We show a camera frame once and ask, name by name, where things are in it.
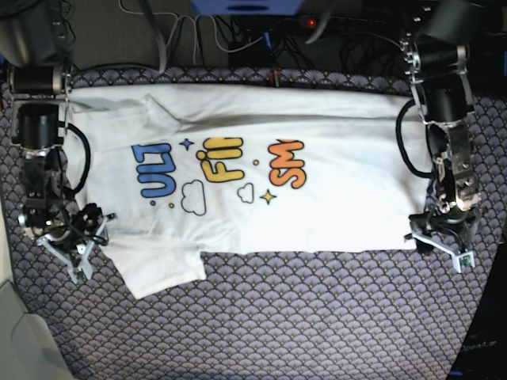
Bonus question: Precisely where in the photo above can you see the black power strip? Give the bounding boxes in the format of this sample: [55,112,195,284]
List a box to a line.
[295,14,385,29]

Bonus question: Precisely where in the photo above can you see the blue box at top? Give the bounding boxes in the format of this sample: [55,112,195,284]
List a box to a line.
[191,0,303,16]

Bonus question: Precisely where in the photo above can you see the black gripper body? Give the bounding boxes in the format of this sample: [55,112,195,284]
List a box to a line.
[18,205,95,253]
[422,195,482,249]

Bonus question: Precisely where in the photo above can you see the red black clamp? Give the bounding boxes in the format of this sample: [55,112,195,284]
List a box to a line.
[268,69,281,88]

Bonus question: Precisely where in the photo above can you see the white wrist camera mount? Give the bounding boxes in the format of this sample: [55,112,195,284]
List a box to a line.
[41,213,116,284]
[404,234,475,273]

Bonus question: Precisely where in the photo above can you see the white printed T-shirt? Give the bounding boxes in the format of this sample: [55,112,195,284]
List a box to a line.
[68,85,428,298]

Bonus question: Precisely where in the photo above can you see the purple fan-pattern table mat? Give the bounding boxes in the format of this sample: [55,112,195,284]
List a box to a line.
[1,88,506,379]

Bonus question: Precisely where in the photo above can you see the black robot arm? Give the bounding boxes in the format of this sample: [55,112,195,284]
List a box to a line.
[395,1,506,255]
[1,1,109,253]

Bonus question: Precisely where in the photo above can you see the grey plastic bin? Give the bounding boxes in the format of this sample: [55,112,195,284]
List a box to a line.
[1,281,73,379]

